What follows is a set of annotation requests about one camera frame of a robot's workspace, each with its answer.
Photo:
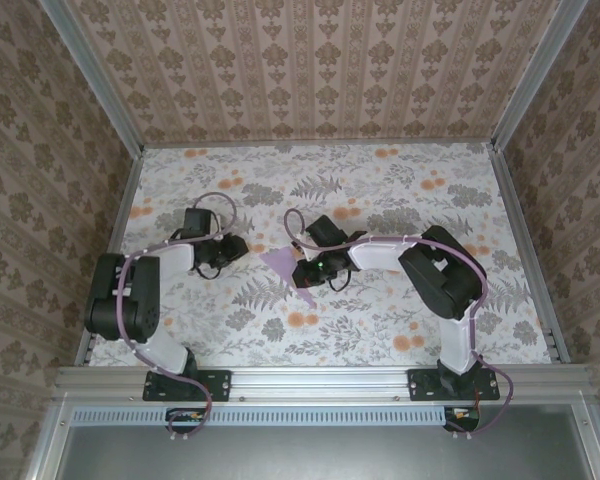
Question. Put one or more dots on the purple square cloth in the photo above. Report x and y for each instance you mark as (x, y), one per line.
(280, 262)

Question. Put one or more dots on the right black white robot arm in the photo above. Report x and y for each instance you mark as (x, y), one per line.
(440, 280)

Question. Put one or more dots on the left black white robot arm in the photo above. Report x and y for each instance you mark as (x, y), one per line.
(125, 300)

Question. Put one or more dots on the floral patterned table cover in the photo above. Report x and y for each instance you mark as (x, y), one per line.
(330, 345)

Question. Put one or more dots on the black connector board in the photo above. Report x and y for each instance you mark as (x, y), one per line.
(185, 417)

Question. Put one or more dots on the grey metal panel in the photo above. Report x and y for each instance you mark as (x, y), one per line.
(320, 455)

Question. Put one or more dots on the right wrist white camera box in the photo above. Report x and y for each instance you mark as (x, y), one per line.
(299, 252)

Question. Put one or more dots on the wide aluminium mounting rail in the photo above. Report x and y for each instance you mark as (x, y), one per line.
(320, 382)

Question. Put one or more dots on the long aluminium frame rail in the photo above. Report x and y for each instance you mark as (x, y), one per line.
(123, 200)
(514, 200)

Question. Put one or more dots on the thin aluminium frame rail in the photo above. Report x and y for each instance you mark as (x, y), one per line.
(320, 145)

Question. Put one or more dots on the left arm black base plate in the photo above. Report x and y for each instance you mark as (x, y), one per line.
(220, 385)

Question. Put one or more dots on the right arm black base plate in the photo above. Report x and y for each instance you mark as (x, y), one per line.
(422, 385)

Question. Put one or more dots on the aluminium corner post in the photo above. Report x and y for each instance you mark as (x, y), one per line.
(535, 75)
(97, 75)

